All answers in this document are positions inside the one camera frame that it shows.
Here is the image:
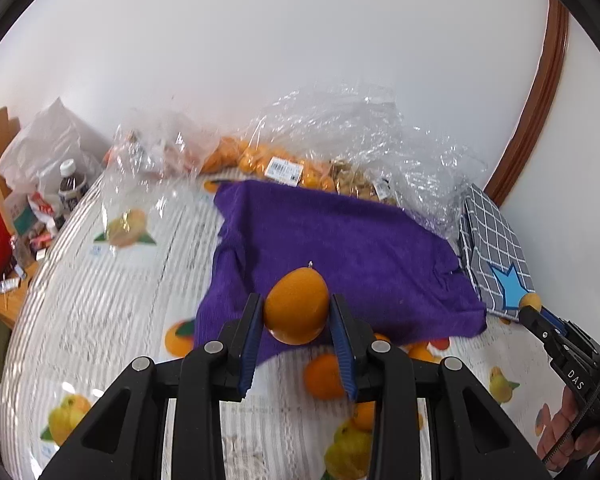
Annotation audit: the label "orange mandarin large centre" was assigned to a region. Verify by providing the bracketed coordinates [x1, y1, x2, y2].
[303, 353, 347, 401]

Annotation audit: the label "clear bag left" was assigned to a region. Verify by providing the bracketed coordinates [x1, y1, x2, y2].
[102, 108, 220, 217]

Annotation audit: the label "clear plastic bag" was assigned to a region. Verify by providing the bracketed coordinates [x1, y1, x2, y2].
[242, 84, 486, 240]

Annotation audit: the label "bagged oranges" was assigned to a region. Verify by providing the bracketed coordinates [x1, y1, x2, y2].
[201, 136, 336, 192]

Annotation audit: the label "tan round longan fruit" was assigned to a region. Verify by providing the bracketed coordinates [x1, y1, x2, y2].
[518, 292, 543, 312]

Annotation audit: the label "dark drink bottle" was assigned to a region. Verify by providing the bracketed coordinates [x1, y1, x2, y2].
[57, 158, 88, 218]

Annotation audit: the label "orange kumquat front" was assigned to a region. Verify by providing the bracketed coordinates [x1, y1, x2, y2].
[351, 402, 375, 432]

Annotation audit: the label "person right hand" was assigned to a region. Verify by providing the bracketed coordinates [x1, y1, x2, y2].
[536, 387, 600, 472]

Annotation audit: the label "white plastic bag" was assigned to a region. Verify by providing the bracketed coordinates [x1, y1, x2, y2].
[0, 99, 102, 197]

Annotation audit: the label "purple towel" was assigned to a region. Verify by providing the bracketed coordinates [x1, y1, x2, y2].
[195, 180, 486, 347]

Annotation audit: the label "brown wooden door frame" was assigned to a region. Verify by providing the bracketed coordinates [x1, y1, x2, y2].
[484, 0, 570, 206]

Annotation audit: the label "grey checked bag blue star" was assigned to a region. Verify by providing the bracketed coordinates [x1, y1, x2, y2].
[458, 185, 535, 322]

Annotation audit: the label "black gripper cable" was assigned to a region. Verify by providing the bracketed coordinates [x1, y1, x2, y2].
[542, 303, 600, 463]

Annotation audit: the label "bagged brown longans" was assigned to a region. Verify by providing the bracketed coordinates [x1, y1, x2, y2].
[329, 160, 398, 206]

